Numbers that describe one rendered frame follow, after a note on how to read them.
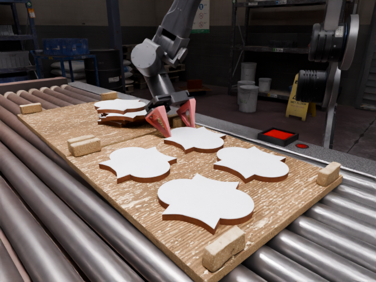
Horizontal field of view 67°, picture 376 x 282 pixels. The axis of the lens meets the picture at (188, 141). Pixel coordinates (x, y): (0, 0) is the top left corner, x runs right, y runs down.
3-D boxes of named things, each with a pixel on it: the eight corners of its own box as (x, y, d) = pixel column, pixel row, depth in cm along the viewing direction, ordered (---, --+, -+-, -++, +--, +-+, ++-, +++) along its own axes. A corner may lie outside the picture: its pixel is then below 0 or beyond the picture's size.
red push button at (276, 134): (273, 134, 77) (273, 128, 77) (294, 139, 73) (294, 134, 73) (261, 139, 73) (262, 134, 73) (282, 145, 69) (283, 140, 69)
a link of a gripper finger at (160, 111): (193, 128, 67) (177, 93, 68) (169, 136, 63) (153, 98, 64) (178, 138, 72) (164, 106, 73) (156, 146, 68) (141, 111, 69)
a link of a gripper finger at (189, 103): (207, 124, 70) (192, 90, 71) (186, 131, 66) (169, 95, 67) (192, 134, 75) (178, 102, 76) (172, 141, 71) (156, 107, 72)
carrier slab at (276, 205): (191, 127, 80) (191, 122, 80) (342, 182, 51) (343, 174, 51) (66, 164, 59) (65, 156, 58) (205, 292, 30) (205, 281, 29)
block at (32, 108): (41, 110, 92) (39, 102, 91) (42, 111, 90) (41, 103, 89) (20, 113, 88) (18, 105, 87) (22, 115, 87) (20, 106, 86)
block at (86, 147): (98, 148, 62) (97, 136, 61) (102, 150, 61) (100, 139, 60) (71, 155, 59) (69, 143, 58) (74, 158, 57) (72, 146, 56)
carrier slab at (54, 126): (118, 101, 110) (118, 97, 109) (189, 126, 81) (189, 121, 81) (17, 119, 88) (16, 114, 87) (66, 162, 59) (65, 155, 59)
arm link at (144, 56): (189, 51, 72) (161, 35, 73) (183, 31, 61) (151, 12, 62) (164, 90, 72) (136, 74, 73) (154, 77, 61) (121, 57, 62)
